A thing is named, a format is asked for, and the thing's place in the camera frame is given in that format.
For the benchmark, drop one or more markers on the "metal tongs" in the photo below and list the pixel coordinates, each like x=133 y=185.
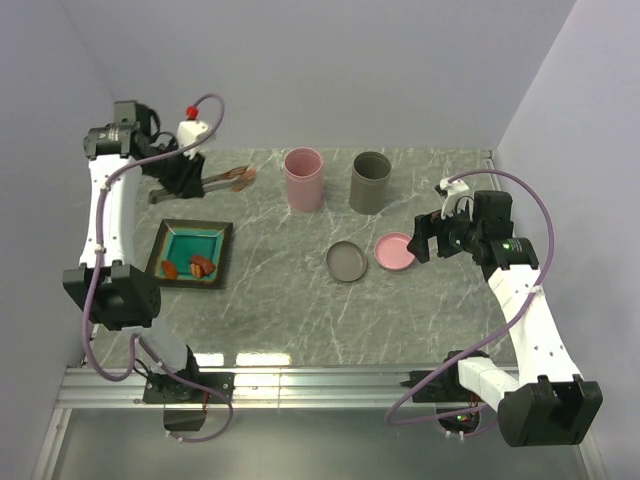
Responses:
x=220 y=181

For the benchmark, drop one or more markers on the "red shrimp piece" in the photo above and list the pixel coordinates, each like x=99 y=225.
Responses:
x=240 y=177

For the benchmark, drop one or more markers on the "pink round lid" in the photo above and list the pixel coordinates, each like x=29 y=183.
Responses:
x=391 y=251

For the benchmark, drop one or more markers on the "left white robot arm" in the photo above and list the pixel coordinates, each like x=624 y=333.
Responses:
x=106 y=285

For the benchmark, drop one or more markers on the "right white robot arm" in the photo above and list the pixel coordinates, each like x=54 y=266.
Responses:
x=548 y=403

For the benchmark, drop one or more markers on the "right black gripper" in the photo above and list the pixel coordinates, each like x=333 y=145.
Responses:
x=430 y=225

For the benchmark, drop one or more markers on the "grey round lid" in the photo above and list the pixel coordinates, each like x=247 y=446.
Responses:
x=346 y=261

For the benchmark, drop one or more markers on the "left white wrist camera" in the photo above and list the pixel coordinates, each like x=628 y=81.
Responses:
x=190 y=129

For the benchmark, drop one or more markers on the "aluminium mounting rail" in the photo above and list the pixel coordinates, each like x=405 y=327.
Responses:
x=336 y=387

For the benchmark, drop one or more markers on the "grey cylindrical container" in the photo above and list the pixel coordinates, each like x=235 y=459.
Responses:
x=371 y=172

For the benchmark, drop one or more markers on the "brown red meat piece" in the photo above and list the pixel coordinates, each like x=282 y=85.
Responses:
x=200 y=266

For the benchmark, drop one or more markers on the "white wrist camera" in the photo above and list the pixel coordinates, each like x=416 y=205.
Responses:
x=190 y=129
x=455 y=195

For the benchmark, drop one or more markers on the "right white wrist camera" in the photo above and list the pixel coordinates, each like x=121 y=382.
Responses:
x=455 y=195

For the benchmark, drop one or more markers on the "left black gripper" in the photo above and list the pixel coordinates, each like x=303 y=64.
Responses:
x=188 y=183

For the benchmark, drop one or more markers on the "pink cylindrical container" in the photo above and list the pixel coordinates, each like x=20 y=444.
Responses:
x=304 y=179

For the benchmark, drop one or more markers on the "brown sausage piece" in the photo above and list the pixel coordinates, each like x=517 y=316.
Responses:
x=169 y=270

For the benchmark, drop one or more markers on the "black teal square plate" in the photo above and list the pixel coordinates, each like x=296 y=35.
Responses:
x=177 y=240

